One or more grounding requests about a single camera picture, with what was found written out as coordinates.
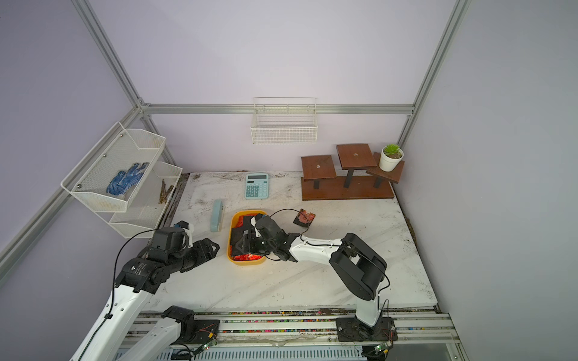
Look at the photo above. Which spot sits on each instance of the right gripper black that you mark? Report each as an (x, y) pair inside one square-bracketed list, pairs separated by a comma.
[(250, 244)]

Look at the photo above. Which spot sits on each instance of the white mesh shelf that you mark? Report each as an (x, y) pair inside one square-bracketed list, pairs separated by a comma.
[(119, 148), (145, 211)]

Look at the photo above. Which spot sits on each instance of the white wire wall basket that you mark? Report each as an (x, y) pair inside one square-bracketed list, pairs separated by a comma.
[(293, 128)]

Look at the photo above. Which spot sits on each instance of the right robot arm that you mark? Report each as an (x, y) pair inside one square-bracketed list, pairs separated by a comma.
[(358, 266)]

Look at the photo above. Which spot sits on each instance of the yellow storage box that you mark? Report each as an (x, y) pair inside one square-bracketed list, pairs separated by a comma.
[(234, 219)]

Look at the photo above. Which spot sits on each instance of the light blue calculator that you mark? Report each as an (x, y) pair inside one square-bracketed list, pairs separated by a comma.
[(257, 186)]

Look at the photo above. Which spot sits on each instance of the upper white mesh shelf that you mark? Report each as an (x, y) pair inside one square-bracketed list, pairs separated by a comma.
[(119, 148)]

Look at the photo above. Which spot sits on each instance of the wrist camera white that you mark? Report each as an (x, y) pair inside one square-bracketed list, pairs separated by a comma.
[(188, 232), (254, 224)]

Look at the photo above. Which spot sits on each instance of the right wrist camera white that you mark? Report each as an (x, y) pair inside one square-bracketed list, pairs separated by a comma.
[(254, 224)]

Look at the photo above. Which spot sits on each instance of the lower white mesh shelf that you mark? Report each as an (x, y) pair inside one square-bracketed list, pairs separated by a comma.
[(145, 211)]

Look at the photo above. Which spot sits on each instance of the brown wooden tiered stand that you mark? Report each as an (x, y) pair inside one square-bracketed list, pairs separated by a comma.
[(356, 177)]

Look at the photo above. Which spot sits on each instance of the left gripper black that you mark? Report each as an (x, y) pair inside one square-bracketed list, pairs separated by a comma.
[(205, 253)]

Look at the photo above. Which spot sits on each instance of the small potted green plant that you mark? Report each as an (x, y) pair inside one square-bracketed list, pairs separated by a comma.
[(390, 157)]

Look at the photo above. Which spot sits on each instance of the light blue stapler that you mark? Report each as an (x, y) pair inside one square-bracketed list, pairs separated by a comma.
[(216, 216)]

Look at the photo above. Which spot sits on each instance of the blue dotted work glove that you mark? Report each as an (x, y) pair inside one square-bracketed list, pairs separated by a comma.
[(126, 179)]

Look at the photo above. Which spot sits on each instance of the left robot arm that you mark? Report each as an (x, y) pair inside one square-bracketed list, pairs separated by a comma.
[(170, 251)]

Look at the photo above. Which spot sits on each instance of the red foil tea bags pile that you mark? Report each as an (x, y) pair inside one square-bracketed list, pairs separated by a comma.
[(242, 223)]

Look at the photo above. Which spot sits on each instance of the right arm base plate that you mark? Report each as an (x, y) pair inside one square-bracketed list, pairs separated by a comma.
[(352, 329)]

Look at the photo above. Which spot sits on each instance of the wooden clothespins bundle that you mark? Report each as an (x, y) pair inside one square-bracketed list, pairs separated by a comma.
[(165, 192)]

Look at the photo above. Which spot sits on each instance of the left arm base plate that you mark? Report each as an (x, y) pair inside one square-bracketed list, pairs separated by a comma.
[(190, 329)]

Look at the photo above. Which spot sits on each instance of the aluminium frame rail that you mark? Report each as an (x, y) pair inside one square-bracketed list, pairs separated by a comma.
[(250, 109)]

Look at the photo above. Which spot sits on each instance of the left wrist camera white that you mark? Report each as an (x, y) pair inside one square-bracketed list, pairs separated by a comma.
[(188, 232)]

